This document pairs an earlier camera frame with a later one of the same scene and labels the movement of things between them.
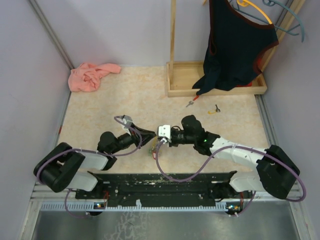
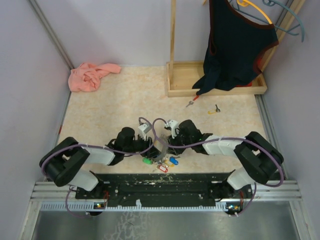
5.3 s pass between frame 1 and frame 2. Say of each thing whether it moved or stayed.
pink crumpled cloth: stayed
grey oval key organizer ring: moved
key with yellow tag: stayed
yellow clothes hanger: stayed
